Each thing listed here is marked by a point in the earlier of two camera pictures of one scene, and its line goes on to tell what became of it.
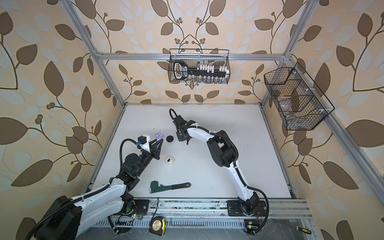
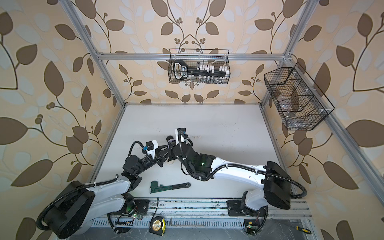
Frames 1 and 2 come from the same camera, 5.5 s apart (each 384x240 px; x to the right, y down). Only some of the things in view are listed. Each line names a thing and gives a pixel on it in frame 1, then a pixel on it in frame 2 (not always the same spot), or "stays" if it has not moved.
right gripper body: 180,137 to 173,155
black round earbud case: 169,138 stays
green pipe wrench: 155,187 stays
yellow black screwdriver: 305,230 stays
